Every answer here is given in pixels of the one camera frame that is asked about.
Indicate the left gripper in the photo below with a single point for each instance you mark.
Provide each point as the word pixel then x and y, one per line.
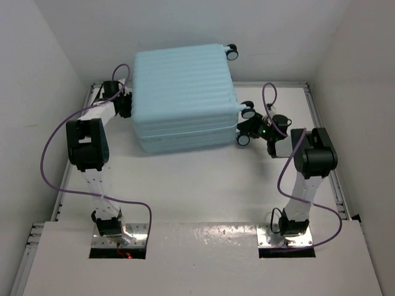
pixel 129 96

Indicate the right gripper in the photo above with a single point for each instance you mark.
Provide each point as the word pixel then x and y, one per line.
pixel 251 125

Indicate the light blue suitcase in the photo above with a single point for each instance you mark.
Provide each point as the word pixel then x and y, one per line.
pixel 183 98

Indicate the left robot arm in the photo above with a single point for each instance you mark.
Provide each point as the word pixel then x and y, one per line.
pixel 88 150

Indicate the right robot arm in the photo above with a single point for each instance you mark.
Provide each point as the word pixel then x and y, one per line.
pixel 312 153

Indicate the rear left suitcase wheel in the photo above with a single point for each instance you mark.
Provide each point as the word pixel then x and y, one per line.
pixel 249 111

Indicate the suitcase wheel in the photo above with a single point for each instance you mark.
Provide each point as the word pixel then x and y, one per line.
pixel 243 140
pixel 249 111

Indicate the front left suitcase wheel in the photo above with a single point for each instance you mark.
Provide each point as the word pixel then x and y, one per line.
pixel 243 140

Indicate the lid upper wheel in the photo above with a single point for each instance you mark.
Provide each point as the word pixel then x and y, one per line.
pixel 232 52

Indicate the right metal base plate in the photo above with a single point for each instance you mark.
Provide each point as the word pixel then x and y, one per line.
pixel 270 238

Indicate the metal base plate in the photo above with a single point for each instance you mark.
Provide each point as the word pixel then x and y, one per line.
pixel 270 238
pixel 134 237

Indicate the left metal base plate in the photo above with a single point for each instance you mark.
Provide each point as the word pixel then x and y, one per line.
pixel 134 237

